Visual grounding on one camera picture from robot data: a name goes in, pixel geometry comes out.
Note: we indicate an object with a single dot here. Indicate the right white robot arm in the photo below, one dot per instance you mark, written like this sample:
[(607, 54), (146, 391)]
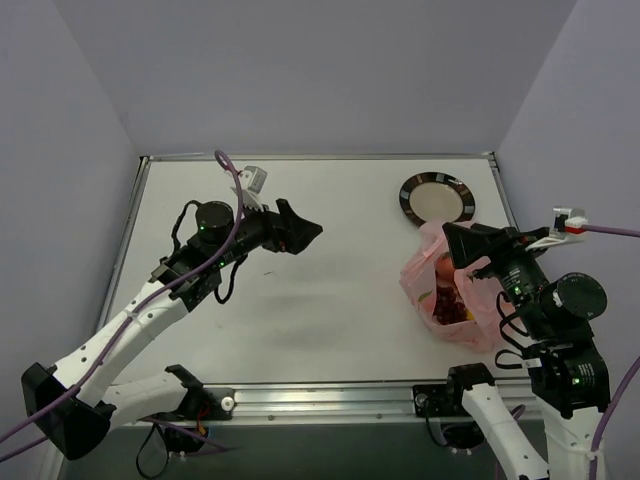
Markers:
[(569, 378)]

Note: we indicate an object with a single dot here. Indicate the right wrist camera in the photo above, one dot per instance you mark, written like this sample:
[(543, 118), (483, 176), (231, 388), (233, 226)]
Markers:
[(567, 228)]

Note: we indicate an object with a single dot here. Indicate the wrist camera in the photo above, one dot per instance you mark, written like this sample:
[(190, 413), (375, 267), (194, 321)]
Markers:
[(567, 228), (251, 182)]

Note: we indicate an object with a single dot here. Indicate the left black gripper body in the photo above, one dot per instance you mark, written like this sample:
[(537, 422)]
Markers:
[(278, 228)]

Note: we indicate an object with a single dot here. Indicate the aluminium front rail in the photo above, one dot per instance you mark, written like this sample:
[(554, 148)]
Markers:
[(342, 403)]

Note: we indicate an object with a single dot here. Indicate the fake peach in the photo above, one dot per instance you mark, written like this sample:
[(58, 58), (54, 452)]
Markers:
[(444, 267)]

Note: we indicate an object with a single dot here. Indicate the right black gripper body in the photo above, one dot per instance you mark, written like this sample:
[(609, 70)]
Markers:
[(491, 248)]

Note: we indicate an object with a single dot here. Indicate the pink plastic bag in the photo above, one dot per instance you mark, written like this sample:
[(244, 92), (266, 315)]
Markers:
[(419, 282)]

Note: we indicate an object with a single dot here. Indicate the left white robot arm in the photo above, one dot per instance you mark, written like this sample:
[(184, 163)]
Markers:
[(75, 403)]

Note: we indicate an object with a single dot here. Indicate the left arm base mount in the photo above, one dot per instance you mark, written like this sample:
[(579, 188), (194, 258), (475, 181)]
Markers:
[(182, 433)]

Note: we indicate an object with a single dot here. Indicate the black rimmed plate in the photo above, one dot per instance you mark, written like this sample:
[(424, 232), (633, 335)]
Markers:
[(430, 196)]

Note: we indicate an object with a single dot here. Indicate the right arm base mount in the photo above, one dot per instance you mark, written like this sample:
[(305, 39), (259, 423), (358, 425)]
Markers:
[(448, 425)]

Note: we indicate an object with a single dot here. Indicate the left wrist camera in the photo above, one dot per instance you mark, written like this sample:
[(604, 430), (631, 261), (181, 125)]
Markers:
[(251, 182)]

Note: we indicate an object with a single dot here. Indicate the fake red grape bunch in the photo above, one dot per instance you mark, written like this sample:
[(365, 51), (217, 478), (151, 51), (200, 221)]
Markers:
[(449, 308)]

